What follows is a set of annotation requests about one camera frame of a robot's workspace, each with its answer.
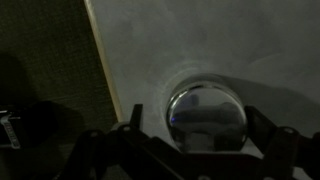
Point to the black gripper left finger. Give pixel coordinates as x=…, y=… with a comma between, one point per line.
x=133, y=153

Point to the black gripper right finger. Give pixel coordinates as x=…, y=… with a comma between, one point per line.
x=293, y=156

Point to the round silver metal cup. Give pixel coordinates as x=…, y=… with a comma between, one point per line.
x=206, y=116

